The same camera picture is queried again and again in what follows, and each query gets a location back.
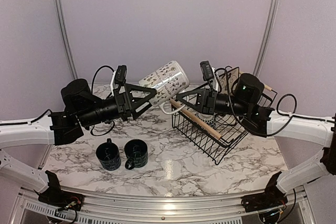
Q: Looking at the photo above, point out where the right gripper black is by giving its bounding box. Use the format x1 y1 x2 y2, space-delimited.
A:
177 88 250 118

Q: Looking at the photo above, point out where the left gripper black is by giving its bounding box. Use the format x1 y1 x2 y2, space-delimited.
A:
77 83 158 128

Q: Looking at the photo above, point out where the white patterned mug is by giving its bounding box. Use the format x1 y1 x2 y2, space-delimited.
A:
139 60 190 115

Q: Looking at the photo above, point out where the dark green mug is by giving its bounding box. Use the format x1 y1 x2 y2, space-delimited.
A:
124 139 148 170

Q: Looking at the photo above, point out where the dark blue mug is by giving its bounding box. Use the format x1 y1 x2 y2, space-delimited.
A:
96 138 121 171

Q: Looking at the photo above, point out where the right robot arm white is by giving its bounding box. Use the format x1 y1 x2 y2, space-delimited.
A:
139 72 335 207

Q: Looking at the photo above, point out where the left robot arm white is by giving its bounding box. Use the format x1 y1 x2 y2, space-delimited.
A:
1 79 156 206

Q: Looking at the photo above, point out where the square patterned plate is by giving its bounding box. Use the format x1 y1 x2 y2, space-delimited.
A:
217 67 240 94

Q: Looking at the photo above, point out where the front wooden rack handle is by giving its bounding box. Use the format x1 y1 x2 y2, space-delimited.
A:
169 99 222 140

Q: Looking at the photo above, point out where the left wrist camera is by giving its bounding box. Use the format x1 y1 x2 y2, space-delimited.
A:
110 65 127 96

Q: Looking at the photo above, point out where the black wire dish rack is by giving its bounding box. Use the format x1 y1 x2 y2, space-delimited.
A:
170 66 278 166

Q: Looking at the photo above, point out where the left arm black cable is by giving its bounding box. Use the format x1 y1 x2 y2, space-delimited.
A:
90 64 118 136

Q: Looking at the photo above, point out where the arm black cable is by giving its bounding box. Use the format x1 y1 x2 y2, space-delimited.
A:
265 93 299 137
90 64 118 136

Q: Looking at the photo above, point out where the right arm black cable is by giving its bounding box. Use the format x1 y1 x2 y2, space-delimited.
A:
265 93 299 137

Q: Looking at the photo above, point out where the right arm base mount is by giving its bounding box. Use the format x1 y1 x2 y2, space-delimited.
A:
241 172 288 212

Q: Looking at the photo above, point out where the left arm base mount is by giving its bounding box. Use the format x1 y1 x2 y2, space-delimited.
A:
37 170 84 211

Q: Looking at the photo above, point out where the aluminium frame post left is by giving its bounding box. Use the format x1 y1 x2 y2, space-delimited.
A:
54 0 78 79

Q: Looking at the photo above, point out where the aluminium frame post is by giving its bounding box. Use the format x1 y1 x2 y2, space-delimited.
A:
253 0 279 77
54 0 78 79

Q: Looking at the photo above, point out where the aluminium frame post right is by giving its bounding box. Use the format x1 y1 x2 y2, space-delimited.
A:
253 0 279 77

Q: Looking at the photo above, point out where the aluminium front table rail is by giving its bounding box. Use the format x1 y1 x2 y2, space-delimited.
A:
15 184 316 224

